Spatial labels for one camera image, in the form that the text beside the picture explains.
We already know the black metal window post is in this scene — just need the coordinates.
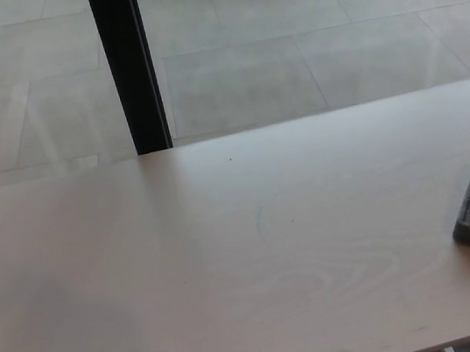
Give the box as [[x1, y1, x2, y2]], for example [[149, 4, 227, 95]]
[[85, 0, 175, 160]]

